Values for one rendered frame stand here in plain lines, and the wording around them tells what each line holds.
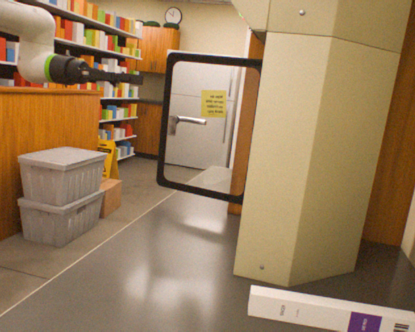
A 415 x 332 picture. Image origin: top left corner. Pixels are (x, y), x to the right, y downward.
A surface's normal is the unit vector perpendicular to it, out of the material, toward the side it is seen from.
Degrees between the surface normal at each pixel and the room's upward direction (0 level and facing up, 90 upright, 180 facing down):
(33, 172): 95
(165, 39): 90
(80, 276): 0
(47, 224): 96
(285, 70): 90
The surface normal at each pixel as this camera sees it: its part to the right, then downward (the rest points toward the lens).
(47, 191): -0.26, 0.26
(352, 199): 0.50, 0.24
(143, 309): 0.11, -0.97
